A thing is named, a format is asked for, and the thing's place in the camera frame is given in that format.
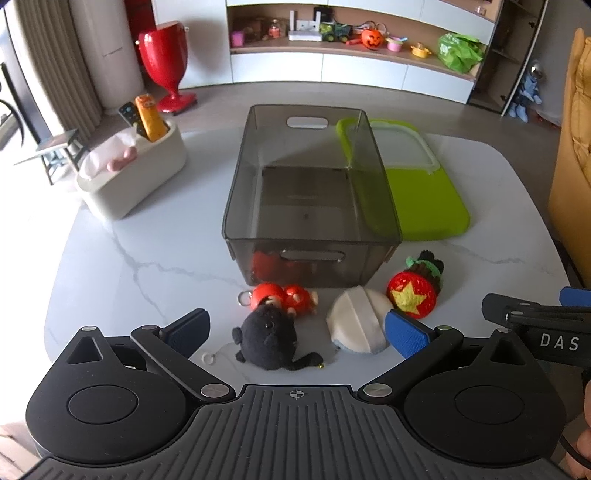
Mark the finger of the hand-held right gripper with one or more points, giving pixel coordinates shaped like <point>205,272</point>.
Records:
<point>517,305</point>
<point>576,297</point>

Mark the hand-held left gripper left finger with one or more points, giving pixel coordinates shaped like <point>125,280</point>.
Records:
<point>189,331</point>

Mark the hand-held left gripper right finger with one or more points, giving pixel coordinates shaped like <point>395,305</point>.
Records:
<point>407,337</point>

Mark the grey transparent storage bin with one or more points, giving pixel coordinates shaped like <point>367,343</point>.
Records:
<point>307,203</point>

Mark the white marble desktop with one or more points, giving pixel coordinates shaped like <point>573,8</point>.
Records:
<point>161,249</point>

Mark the person's right hand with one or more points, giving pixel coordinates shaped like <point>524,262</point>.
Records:
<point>586,424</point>

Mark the red knitted strawberry toy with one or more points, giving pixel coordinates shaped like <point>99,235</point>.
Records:
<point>413,293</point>

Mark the black plush toy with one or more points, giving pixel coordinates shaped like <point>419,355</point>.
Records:
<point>268,337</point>

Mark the yellow leather sofa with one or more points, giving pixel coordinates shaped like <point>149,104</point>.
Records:
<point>572,184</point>

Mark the white organiser box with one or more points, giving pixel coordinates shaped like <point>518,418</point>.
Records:
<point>138,184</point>

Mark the pink toy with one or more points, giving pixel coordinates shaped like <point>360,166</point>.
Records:
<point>122,159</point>

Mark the clear plastic lid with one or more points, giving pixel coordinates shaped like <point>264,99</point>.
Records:
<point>406,147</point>

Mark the pale pink tissue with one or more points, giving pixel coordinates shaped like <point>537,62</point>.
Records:
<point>104,154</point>

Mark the blue robot toy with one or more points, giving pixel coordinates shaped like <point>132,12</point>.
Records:
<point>526,87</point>

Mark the orange bottle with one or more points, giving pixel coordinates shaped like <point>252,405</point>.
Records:
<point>150,117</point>

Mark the black remote control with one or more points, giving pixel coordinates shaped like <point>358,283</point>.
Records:
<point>128,117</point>

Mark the small grey stool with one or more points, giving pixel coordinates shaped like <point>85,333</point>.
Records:
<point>53,147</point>

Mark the green plastic bag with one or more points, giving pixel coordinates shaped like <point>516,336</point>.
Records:
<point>459,51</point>

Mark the white shelf cabinet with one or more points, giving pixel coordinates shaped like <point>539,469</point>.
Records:
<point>351,69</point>

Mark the yellow toy pot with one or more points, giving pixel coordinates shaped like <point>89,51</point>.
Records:
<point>419,50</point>

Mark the red vase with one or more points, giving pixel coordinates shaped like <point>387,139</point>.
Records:
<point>164,50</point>

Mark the pink toy bowl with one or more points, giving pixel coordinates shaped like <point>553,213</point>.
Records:
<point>395,44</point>

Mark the white cylindrical appliance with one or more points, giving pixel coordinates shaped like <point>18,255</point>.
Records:
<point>111,50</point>

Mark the pink toy cup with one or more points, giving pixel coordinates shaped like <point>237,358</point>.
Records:
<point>238,38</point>

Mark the orange pumpkin bucket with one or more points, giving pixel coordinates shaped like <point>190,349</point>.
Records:
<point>372,39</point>

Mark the beige curtain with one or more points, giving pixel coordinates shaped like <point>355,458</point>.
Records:
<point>51,60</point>

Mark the brown toy figures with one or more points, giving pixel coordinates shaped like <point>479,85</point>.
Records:
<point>256,28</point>

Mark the green toy tractor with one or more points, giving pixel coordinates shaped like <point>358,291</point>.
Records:
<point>335,32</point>

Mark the white router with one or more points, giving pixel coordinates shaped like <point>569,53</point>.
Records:
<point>305,32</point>

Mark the dark shelf frame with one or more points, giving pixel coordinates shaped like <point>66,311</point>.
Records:
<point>531,41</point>

